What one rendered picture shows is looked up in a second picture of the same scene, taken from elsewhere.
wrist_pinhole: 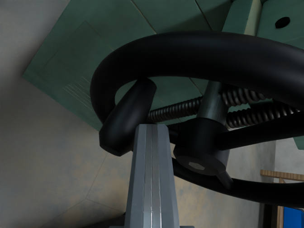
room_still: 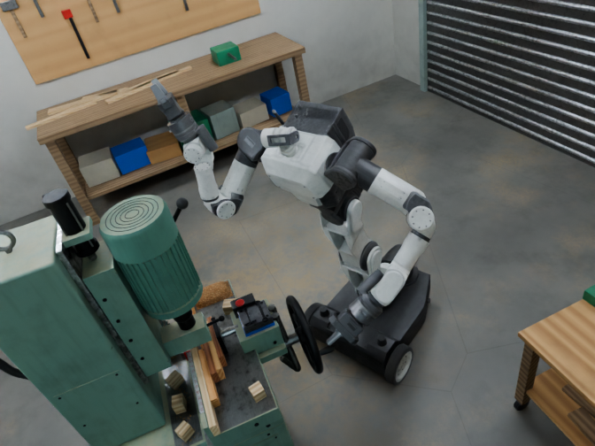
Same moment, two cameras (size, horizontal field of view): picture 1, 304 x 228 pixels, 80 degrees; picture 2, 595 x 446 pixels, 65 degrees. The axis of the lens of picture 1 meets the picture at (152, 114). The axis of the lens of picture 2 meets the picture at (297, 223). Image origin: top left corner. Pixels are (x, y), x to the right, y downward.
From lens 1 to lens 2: 1.52 m
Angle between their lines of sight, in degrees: 41
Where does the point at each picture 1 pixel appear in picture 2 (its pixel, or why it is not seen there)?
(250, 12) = (274, 352)
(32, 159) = (349, 431)
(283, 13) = (269, 344)
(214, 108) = (293, 340)
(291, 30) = (278, 339)
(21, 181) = (365, 421)
